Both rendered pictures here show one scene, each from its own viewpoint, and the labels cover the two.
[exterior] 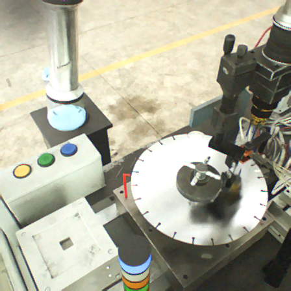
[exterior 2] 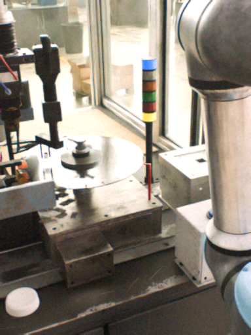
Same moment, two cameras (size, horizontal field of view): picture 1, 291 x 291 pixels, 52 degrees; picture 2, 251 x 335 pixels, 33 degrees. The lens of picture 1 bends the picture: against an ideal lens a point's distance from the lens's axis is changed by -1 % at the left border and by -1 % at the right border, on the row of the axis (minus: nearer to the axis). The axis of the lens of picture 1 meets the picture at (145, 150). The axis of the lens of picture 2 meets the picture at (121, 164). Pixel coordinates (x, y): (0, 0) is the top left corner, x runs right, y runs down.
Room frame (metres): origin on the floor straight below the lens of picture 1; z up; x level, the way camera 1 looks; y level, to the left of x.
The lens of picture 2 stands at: (1.43, 0.17, 1.42)
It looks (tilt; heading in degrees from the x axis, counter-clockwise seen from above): 25 degrees down; 191
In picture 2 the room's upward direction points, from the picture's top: 2 degrees counter-clockwise
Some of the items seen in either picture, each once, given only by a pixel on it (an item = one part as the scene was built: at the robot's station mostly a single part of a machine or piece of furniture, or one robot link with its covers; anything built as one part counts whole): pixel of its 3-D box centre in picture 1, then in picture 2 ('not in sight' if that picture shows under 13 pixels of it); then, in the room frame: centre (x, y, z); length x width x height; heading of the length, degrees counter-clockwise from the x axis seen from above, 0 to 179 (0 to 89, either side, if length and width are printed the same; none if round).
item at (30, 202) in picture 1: (54, 179); (236, 231); (0.54, 0.27, 0.82); 0.28 x 0.11 x 0.15; 124
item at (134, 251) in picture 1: (134, 254); (148, 63); (0.17, 0.01, 1.14); 0.05 x 0.04 x 0.03; 34
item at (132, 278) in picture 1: (135, 263); (148, 74); (0.17, 0.01, 1.11); 0.05 x 0.04 x 0.03; 34
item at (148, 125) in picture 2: not in sight; (148, 152); (0.17, 0.01, 0.86); 0.02 x 0.02 x 0.22
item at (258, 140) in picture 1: (253, 149); (6, 175); (0.55, -0.29, 0.95); 0.10 x 0.03 x 0.07; 124
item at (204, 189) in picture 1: (199, 178); (81, 154); (0.44, -0.13, 0.96); 0.11 x 0.11 x 0.03
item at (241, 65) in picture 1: (231, 91); (48, 80); (0.50, -0.18, 1.17); 0.06 x 0.05 x 0.20; 115
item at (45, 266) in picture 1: (72, 256); (199, 183); (0.30, 0.18, 0.82); 0.18 x 0.18 x 0.15; 34
